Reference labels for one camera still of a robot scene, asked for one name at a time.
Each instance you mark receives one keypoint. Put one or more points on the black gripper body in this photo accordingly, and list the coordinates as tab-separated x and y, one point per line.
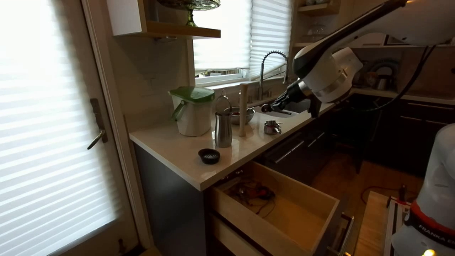
292	96

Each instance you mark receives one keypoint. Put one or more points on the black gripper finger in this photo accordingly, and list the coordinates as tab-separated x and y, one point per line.
270	109
280	100

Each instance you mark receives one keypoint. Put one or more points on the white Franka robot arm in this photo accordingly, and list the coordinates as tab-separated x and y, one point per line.
331	72

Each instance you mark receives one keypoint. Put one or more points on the wooden drawer with grey front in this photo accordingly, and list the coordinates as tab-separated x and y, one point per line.
303	222

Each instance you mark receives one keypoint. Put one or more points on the closed wooden drawer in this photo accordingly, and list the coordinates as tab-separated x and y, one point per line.
228	237

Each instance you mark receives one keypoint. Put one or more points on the wooden paper towel pole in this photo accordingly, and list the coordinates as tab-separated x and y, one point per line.
242	109

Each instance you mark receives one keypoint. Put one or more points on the arched chrome faucet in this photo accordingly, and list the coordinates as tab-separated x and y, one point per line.
260	80

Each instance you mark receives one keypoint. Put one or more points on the metal bowl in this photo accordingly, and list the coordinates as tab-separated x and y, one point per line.
235	116

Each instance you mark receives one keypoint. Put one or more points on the silver metal pitcher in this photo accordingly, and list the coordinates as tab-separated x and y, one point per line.
223	130

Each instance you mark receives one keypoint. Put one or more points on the white window blind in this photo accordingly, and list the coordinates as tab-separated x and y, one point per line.
270	33

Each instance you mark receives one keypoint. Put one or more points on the white bin with green lid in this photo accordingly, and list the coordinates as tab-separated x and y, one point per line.
194	118

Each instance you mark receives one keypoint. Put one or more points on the small black round dish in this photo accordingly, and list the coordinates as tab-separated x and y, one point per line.
209	157

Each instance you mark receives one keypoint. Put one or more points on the wooden corner shelf unit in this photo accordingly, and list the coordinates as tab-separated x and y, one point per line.
313	8

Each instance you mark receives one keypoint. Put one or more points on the dark countertop appliance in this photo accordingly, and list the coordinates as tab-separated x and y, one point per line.
383	77

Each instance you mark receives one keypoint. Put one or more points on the dark kitchen cabinets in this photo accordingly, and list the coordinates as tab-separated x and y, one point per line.
398	137

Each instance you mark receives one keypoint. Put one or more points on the glass cake stand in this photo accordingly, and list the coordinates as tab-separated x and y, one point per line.
191	15

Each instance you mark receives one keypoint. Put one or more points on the grey base cabinet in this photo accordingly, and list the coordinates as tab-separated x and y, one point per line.
171	208

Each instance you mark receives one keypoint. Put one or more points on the wooden platform board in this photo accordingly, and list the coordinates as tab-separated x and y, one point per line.
374	228

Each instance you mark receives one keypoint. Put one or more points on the white door blind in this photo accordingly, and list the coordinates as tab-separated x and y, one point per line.
47	143

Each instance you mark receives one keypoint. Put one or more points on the wooden wall shelf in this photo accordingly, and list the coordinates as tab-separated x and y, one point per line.
185	32

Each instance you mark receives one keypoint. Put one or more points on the metal robot stand frame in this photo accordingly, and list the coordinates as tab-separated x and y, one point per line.
394	222

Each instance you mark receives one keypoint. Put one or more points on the white wall cabinet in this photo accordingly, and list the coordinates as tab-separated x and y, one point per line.
124	16

